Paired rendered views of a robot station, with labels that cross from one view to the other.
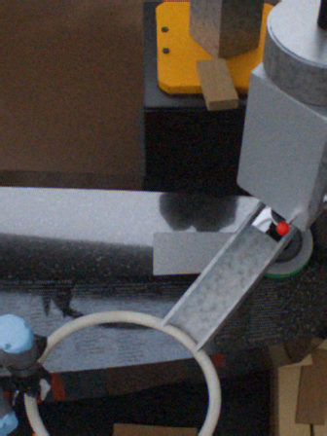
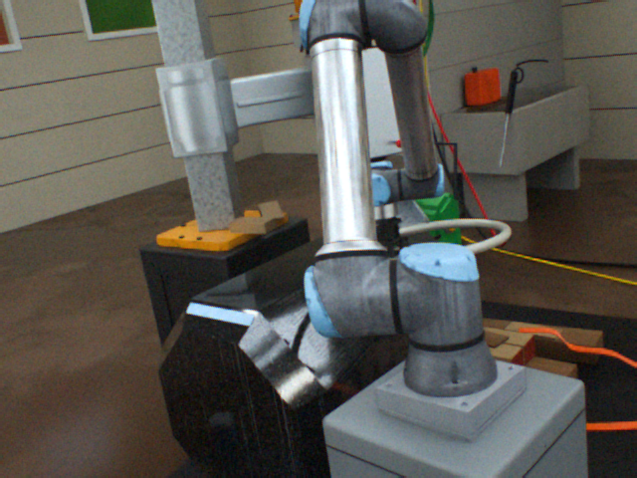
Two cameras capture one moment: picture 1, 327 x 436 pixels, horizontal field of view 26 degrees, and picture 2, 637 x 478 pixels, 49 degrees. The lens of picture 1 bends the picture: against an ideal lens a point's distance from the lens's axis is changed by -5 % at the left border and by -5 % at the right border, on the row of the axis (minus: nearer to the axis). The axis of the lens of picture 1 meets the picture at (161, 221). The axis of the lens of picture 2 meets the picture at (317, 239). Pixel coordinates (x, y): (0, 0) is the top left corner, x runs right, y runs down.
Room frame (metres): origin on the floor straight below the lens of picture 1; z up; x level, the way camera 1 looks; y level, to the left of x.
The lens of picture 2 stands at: (-0.58, 2.00, 1.62)
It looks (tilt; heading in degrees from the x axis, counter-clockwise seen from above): 17 degrees down; 310
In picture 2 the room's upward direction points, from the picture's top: 9 degrees counter-clockwise
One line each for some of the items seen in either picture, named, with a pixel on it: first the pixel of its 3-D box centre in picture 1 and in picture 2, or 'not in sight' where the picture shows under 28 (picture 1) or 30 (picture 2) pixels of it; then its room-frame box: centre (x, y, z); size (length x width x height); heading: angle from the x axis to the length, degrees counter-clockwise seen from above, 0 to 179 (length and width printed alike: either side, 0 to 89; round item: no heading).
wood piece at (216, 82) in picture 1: (216, 84); (253, 225); (1.64, -0.19, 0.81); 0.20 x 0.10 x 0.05; 9
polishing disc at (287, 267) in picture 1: (277, 240); not in sight; (1.02, -0.33, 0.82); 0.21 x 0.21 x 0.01
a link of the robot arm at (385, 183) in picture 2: not in sight; (378, 187); (0.50, 0.42, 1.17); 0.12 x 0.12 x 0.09; 28
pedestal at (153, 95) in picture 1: (218, 110); (237, 302); (1.90, -0.23, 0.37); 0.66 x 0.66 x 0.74; 1
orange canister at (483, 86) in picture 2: not in sight; (486, 85); (1.92, -3.32, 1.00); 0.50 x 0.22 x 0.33; 85
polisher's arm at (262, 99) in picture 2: not in sight; (241, 102); (1.78, -0.39, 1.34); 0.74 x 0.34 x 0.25; 55
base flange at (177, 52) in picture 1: (223, 43); (222, 227); (1.90, -0.23, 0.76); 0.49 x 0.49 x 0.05; 1
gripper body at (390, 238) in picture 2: (25, 373); (388, 236); (0.55, 0.33, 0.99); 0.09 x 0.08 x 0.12; 169
